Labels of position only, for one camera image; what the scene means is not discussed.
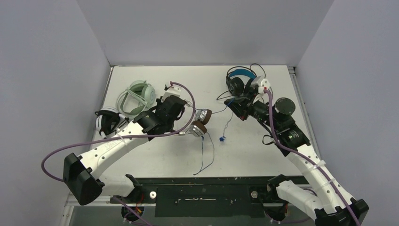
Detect thin blue headphone cable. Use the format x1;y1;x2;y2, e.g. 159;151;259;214
192;98;238;176

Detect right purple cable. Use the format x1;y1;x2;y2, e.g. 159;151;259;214
264;89;362;226

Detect purple cable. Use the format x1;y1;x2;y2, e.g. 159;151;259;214
264;89;362;226
41;81;197;226

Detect brown headphones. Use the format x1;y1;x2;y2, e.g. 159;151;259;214
177;100;213;137

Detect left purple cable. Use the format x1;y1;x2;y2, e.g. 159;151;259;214
41;81;197;226

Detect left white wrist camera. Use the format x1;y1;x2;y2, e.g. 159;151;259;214
161;82;181;101

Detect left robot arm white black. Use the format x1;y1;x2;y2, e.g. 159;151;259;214
63;95;187;205

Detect white black headphones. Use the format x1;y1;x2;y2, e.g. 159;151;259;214
95;107;129;139

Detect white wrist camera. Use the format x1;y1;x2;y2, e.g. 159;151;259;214
161;82;181;101
250;77;271;94

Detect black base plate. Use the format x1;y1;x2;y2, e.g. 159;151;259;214
117;176;284;218

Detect black blue headphones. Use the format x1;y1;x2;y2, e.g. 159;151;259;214
225;66;257;96

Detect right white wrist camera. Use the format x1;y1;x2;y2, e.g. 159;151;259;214
250;77;271;94

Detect aluminium frame rail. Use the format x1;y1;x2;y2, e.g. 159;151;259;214
288;66;320;157

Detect mint green headphones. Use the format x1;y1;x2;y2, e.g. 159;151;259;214
116;80;156;117

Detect thin black headphone cable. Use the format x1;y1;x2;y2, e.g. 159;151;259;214
215;63;274;104

